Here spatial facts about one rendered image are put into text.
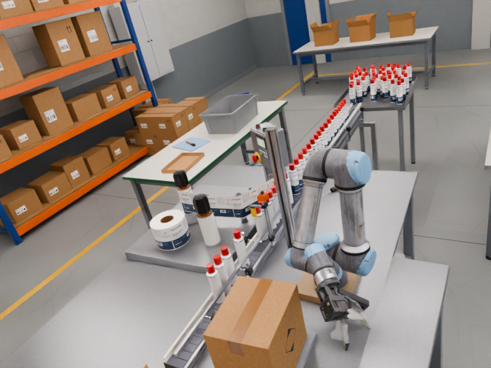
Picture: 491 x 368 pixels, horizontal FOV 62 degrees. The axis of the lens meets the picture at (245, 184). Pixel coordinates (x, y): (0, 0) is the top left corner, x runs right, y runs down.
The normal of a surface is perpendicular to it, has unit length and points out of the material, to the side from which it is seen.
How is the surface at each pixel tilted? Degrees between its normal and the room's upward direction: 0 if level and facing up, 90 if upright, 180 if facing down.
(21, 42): 90
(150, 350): 0
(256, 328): 0
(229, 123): 95
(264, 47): 90
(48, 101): 90
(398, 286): 0
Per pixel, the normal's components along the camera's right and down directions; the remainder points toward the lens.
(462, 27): -0.49, 0.49
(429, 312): -0.21, -0.87
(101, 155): 0.84, 0.07
